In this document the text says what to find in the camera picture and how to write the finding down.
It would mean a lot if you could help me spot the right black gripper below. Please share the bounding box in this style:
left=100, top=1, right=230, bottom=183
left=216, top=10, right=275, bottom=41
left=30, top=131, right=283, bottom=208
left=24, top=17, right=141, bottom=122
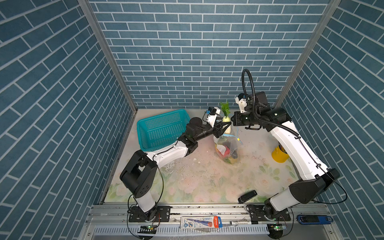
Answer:
left=230, top=110, right=259, bottom=126

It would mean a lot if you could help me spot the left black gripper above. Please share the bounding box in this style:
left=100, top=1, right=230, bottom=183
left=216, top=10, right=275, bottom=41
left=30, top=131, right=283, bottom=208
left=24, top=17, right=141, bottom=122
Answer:
left=192, top=117, right=230, bottom=143

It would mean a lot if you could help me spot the teal plastic basket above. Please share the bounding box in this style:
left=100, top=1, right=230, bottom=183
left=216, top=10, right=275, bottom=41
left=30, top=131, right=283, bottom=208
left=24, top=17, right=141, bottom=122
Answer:
left=137, top=110, right=190, bottom=152

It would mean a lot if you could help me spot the clear zip top bag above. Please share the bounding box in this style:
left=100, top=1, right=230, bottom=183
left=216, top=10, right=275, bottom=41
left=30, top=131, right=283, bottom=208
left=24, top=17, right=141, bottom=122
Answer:
left=213, top=127, right=243, bottom=165

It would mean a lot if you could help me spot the red toy strawberry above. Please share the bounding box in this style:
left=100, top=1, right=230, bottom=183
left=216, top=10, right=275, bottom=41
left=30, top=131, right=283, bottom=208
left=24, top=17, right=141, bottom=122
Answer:
left=216, top=145, right=231, bottom=158

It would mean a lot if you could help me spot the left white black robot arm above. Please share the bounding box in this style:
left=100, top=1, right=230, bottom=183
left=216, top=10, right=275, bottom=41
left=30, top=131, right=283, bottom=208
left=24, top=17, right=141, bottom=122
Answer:
left=120, top=117, right=232, bottom=222

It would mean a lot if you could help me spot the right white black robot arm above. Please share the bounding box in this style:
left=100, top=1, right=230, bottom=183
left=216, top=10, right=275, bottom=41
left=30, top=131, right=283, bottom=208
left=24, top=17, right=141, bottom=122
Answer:
left=231, top=92, right=340, bottom=219

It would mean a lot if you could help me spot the yellow pencil cup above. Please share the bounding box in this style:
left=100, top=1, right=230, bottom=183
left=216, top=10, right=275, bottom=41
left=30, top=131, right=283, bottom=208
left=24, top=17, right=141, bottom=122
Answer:
left=271, top=144, right=289, bottom=163

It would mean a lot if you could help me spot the black remote control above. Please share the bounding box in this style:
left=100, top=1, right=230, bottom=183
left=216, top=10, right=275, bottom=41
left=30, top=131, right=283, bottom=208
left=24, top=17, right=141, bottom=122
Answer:
left=238, top=190, right=257, bottom=204

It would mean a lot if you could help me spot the red white blue package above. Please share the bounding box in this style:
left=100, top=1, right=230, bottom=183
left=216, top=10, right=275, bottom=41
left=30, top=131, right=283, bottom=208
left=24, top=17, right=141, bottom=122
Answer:
left=180, top=216, right=223, bottom=229

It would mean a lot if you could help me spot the blue black handheld tool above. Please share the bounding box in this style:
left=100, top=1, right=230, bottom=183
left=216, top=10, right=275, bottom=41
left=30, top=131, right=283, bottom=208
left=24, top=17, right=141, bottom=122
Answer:
left=297, top=215, right=333, bottom=225

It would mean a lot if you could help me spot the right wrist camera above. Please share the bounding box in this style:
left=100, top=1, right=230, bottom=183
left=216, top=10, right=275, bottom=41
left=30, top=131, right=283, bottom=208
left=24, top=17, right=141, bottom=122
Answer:
left=235, top=93, right=248, bottom=114

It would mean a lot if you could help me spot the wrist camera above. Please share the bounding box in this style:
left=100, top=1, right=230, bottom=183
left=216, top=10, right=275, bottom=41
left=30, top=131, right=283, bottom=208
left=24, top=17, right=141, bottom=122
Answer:
left=203, top=107, right=221, bottom=128
left=235, top=93, right=248, bottom=114

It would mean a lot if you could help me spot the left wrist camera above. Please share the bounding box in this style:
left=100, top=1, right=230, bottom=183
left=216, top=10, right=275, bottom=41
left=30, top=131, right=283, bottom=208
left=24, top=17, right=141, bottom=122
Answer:
left=203, top=107, right=221, bottom=128

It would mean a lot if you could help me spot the aluminium mounting rail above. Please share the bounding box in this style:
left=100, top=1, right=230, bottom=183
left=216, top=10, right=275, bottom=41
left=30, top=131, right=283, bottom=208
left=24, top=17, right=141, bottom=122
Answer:
left=79, top=203, right=343, bottom=240

